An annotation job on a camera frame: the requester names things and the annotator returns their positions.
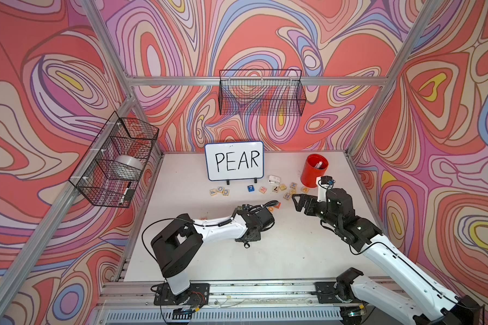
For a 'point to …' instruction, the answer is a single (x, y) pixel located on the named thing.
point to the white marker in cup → (318, 164)
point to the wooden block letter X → (293, 185)
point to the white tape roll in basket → (130, 162)
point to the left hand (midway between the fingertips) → (254, 237)
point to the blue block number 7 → (251, 188)
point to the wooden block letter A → (305, 189)
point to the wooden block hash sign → (282, 187)
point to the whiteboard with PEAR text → (235, 160)
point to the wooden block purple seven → (275, 189)
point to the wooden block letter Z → (263, 189)
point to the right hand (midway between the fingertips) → (302, 202)
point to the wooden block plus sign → (292, 191)
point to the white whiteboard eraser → (274, 180)
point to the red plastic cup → (310, 174)
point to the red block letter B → (278, 206)
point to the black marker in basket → (125, 191)
